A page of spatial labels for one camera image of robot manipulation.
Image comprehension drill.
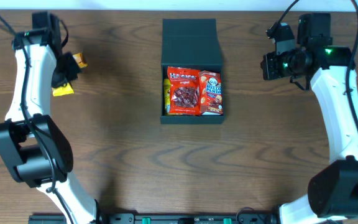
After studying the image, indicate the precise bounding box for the red Hacks candy bag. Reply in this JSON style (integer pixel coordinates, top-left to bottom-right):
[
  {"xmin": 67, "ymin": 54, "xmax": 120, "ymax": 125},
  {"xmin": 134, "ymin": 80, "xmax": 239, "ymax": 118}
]
[{"xmin": 167, "ymin": 67, "xmax": 201, "ymax": 116}]

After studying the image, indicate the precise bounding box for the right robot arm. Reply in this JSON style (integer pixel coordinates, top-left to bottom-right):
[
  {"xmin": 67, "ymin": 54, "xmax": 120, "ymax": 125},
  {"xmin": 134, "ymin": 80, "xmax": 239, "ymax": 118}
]
[{"xmin": 260, "ymin": 46, "xmax": 358, "ymax": 223}]

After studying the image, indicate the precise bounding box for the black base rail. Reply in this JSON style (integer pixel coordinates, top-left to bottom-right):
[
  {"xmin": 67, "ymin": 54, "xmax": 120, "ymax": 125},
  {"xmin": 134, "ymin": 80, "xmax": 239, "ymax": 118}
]
[{"xmin": 27, "ymin": 212, "xmax": 279, "ymax": 224}]

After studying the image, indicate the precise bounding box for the yellow snack packet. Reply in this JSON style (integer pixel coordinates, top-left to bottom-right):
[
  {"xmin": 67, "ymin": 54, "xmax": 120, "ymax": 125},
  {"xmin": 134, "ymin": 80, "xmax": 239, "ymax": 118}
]
[{"xmin": 52, "ymin": 83, "xmax": 75, "ymax": 97}]

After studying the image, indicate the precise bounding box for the small orange-yellow snack packet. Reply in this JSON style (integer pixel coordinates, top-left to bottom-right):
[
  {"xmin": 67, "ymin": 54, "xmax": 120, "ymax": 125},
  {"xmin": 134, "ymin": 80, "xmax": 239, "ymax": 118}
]
[{"xmin": 73, "ymin": 53, "xmax": 88, "ymax": 68}]

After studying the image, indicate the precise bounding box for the red Hello Panda box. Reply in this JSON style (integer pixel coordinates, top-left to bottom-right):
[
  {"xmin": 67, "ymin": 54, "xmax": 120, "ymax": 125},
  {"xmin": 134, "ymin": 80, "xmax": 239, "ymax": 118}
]
[{"xmin": 199, "ymin": 70, "xmax": 223, "ymax": 116}]

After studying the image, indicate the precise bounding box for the large yellow snack bag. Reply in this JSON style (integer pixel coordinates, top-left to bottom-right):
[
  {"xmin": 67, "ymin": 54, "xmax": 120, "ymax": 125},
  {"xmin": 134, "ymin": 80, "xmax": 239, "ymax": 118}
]
[{"xmin": 163, "ymin": 78, "xmax": 183, "ymax": 116}]

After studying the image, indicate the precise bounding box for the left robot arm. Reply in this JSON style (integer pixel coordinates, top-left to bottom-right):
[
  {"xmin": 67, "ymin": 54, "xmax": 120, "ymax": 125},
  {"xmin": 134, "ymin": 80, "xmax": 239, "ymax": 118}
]
[{"xmin": 0, "ymin": 27, "xmax": 104, "ymax": 223}]

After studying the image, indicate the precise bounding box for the black storage box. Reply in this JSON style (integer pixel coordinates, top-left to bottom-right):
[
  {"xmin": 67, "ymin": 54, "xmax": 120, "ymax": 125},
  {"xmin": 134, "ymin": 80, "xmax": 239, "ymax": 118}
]
[{"xmin": 160, "ymin": 19, "xmax": 224, "ymax": 124}]

